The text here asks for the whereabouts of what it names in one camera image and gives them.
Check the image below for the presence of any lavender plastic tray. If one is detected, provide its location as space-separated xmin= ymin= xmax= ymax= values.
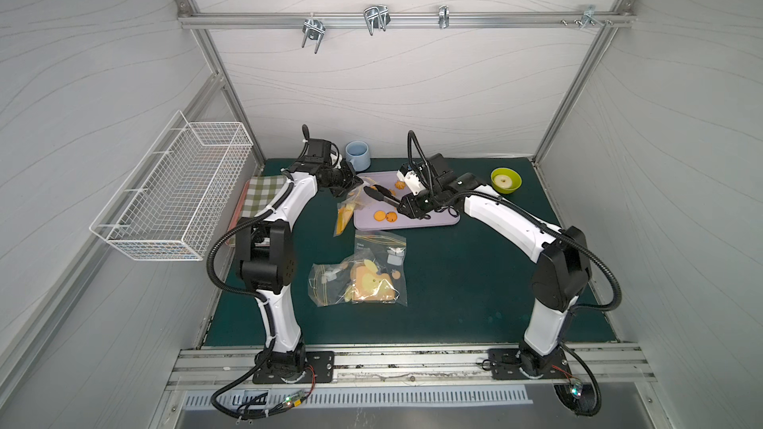
xmin=354 ymin=171 xmax=460 ymax=232

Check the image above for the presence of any white wire basket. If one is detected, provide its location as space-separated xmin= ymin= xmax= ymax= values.
xmin=89 ymin=111 xmax=252 ymax=261

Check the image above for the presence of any clear zip bag with duck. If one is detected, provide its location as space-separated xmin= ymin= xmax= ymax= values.
xmin=308 ymin=250 xmax=409 ymax=307

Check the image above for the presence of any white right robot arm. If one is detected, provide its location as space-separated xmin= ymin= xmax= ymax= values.
xmin=397 ymin=130 xmax=623 ymax=379

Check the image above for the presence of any metal hook clamp right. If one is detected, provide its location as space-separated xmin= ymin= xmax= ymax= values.
xmin=560 ymin=5 xmax=614 ymax=30

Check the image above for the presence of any light blue ceramic mug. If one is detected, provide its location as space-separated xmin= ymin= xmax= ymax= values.
xmin=345 ymin=141 xmax=372 ymax=173

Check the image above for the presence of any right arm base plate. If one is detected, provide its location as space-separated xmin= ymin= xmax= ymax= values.
xmin=480 ymin=346 xmax=571 ymax=381

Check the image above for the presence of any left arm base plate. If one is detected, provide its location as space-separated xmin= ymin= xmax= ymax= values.
xmin=252 ymin=349 xmax=335 ymax=385

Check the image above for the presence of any clear zip bag underneath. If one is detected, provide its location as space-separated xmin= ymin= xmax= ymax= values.
xmin=355 ymin=230 xmax=407 ymax=283

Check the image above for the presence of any green plastic bowl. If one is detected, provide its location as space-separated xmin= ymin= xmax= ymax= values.
xmin=491 ymin=168 xmax=523 ymax=195

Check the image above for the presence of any metal hook small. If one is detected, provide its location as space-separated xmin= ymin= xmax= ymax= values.
xmin=438 ymin=5 xmax=450 ymax=30

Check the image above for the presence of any pink tray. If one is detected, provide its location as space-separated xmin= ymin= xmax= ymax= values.
xmin=228 ymin=181 xmax=250 ymax=230

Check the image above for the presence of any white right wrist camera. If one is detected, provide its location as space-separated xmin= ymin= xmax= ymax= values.
xmin=397 ymin=169 xmax=426 ymax=196

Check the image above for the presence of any green checkered cloth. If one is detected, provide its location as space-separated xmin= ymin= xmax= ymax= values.
xmin=240 ymin=175 xmax=286 ymax=218

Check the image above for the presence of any aluminium top rail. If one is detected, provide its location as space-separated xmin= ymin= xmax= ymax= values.
xmin=178 ymin=10 xmax=637 ymax=30

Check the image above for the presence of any metal hook clamp left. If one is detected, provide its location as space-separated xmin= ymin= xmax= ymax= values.
xmin=301 ymin=17 xmax=326 ymax=54

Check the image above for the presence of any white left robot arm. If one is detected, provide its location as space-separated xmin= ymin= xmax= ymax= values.
xmin=206 ymin=125 xmax=363 ymax=381

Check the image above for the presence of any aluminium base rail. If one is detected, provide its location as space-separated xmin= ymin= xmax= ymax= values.
xmin=167 ymin=343 xmax=657 ymax=389

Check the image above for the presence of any metal hook clamp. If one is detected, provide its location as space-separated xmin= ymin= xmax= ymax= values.
xmin=363 ymin=4 xmax=391 ymax=36
xmin=301 ymin=17 xmax=326 ymax=54
xmin=560 ymin=5 xmax=614 ymax=30

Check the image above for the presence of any metal hook clamp middle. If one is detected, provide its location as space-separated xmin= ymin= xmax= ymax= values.
xmin=363 ymin=4 xmax=391 ymax=36

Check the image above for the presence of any white vent strip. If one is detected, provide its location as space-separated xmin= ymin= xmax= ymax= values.
xmin=183 ymin=385 xmax=534 ymax=411

